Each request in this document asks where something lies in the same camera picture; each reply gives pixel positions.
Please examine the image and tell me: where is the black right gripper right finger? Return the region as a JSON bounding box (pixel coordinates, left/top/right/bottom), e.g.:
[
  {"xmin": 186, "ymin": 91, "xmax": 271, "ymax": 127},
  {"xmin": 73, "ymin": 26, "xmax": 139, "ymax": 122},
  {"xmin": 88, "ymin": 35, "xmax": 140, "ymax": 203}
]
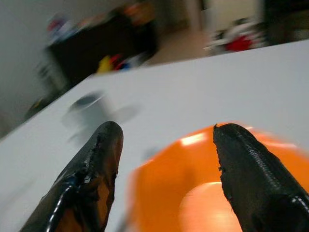
[{"xmin": 212, "ymin": 123, "xmax": 309, "ymax": 232}]

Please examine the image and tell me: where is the orange plastic bowl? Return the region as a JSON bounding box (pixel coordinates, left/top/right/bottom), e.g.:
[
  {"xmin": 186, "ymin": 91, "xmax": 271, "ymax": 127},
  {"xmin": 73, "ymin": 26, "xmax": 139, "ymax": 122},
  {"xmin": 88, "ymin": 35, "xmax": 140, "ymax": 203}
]
[{"xmin": 122, "ymin": 123, "xmax": 309, "ymax": 232}]

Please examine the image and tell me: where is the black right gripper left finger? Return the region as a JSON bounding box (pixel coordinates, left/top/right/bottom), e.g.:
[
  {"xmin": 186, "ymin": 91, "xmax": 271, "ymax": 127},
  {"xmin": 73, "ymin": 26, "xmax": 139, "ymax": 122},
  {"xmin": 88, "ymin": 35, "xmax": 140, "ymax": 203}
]
[{"xmin": 19, "ymin": 120, "xmax": 124, "ymax": 232}]

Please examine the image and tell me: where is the clear drinking glass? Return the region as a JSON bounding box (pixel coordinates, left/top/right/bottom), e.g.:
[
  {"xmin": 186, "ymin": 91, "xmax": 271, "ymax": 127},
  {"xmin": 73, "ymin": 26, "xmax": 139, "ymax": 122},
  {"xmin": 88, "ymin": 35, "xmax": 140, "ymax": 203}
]
[{"xmin": 61, "ymin": 90, "xmax": 109, "ymax": 143}]

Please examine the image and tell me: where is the yellow toy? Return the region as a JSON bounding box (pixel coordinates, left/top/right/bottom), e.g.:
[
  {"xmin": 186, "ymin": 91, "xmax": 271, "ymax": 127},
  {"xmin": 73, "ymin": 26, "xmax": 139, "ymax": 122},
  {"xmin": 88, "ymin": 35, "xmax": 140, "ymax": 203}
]
[{"xmin": 97, "ymin": 56, "xmax": 114, "ymax": 73}]

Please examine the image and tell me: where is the red and white toy pile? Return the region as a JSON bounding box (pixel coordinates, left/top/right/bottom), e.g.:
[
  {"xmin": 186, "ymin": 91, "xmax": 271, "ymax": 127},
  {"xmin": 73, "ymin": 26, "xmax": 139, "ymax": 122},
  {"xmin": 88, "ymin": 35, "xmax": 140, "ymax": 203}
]
[{"xmin": 205, "ymin": 19, "xmax": 268, "ymax": 53}]

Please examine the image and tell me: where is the dark wooden cabinet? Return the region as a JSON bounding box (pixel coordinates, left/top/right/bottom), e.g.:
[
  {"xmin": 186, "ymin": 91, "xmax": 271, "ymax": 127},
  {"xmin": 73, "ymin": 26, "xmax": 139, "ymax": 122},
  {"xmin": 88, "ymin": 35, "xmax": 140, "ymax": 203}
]
[{"xmin": 44, "ymin": 9, "xmax": 159, "ymax": 85}]

